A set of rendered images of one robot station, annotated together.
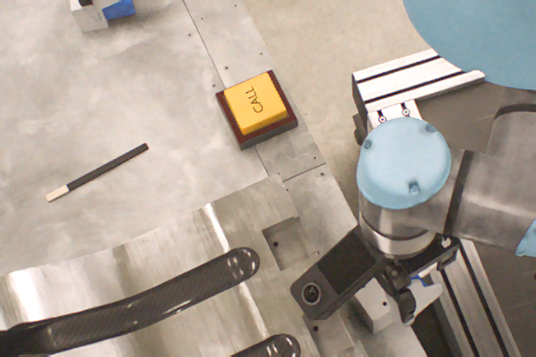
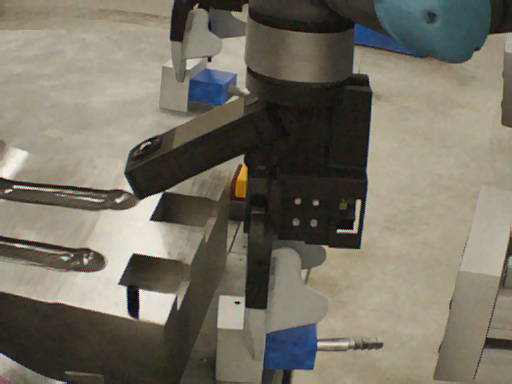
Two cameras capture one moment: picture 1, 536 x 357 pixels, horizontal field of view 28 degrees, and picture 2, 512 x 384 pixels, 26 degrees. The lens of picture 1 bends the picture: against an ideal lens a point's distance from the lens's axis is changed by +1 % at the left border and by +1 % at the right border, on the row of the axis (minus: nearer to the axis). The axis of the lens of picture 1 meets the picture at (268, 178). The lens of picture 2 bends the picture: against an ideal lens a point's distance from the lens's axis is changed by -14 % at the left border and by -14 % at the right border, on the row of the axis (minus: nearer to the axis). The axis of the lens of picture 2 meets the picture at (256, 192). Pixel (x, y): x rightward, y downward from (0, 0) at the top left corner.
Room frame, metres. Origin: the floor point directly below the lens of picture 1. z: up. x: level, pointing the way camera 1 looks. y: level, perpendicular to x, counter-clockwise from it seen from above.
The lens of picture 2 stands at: (-0.40, -0.38, 1.34)
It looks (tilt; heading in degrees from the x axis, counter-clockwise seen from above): 26 degrees down; 21
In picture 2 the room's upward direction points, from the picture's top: 4 degrees clockwise
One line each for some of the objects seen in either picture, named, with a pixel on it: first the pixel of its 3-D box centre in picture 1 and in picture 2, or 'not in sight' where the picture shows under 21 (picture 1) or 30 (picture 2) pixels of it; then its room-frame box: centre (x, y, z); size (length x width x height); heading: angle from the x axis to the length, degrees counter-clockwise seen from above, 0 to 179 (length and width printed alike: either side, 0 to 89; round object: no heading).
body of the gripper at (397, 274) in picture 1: (403, 237); (304, 152); (0.36, -0.12, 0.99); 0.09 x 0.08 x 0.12; 112
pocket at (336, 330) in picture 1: (332, 333); (154, 295); (0.31, -0.03, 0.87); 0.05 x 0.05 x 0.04; 13
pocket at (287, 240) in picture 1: (290, 247); (182, 230); (0.42, -0.01, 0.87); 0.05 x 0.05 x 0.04; 13
